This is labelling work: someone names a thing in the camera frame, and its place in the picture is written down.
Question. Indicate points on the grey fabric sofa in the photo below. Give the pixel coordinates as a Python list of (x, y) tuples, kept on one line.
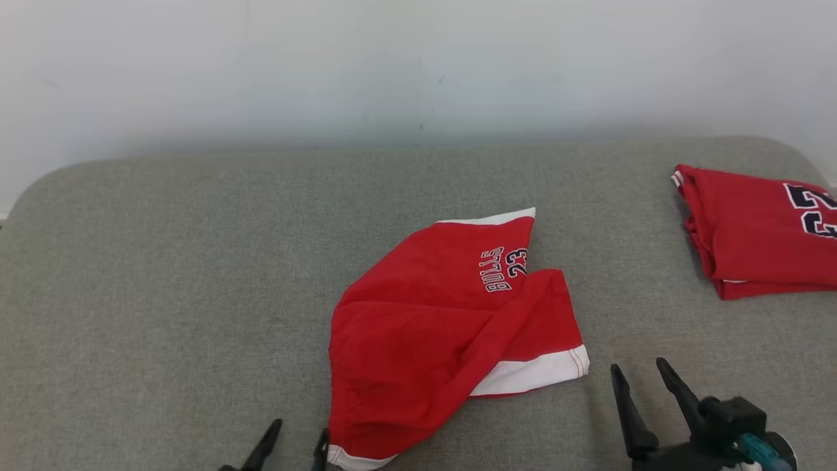
[(196, 275)]

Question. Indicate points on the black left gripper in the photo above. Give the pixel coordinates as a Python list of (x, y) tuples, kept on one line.
[(230, 468)]

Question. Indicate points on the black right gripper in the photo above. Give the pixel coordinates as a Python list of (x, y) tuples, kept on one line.
[(726, 418)]

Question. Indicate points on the red Bulls shorts white hem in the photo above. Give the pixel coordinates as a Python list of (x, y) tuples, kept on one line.
[(418, 340)]

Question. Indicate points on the red Bulls 23 jersey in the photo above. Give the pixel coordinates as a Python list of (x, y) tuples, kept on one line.
[(745, 235)]

